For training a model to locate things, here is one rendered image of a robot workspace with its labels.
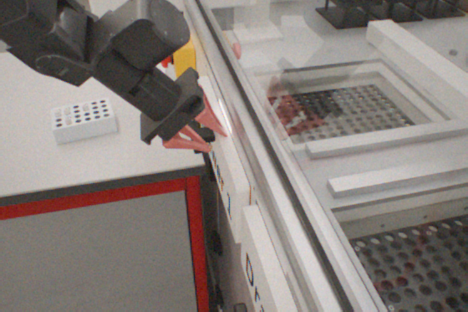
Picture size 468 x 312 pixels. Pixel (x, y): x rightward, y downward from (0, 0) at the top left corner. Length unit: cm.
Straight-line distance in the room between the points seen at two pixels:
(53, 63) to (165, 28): 12
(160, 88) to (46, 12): 15
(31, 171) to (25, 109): 23
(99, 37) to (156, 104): 10
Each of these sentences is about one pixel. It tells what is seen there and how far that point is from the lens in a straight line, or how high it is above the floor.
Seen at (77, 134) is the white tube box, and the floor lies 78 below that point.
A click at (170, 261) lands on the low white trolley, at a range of 102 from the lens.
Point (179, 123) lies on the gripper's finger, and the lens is 51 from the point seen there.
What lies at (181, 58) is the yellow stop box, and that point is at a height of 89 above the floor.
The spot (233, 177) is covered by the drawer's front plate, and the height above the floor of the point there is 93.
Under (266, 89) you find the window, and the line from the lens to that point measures 43.
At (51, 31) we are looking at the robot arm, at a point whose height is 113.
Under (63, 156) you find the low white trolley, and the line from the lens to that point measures 86.
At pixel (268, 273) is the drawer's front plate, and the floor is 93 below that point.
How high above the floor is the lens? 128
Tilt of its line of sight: 37 degrees down
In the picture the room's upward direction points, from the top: straight up
